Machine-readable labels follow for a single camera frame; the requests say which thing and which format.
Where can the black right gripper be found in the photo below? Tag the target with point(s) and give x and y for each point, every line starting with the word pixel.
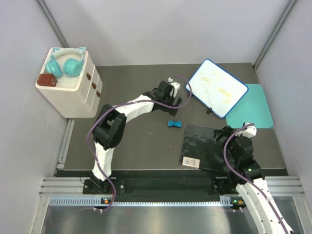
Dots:
pixel 225 131

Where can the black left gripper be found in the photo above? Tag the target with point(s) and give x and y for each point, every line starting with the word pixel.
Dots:
pixel 170 111

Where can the blue whiteboard eraser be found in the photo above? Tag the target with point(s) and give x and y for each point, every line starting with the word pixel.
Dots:
pixel 173 123

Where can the blue framed whiteboard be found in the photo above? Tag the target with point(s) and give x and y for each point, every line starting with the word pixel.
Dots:
pixel 216 88

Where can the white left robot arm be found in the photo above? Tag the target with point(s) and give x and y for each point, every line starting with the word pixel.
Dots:
pixel 109 126

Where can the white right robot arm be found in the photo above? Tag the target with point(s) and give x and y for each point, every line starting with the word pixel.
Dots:
pixel 245 176

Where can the black glossy sheet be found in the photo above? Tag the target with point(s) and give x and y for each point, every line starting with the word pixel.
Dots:
pixel 202 150

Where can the teal mat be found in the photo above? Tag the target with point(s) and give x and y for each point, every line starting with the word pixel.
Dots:
pixel 252 108

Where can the white drawer cabinet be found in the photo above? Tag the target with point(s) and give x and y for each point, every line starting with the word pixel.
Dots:
pixel 74 97

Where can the teal cat ear headphones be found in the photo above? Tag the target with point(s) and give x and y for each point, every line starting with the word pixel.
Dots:
pixel 72 67

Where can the brown leather pouch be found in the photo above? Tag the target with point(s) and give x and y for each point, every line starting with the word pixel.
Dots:
pixel 47 79

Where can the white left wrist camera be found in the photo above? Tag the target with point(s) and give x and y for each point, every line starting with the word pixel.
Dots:
pixel 176 87

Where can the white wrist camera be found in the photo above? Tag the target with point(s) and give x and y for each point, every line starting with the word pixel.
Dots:
pixel 176 87
pixel 249 130

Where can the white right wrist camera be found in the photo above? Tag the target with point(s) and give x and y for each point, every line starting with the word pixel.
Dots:
pixel 249 130

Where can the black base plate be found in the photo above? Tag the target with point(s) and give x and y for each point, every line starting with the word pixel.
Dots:
pixel 207 185

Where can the aluminium frame rail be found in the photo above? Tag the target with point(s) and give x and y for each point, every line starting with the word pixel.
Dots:
pixel 62 186

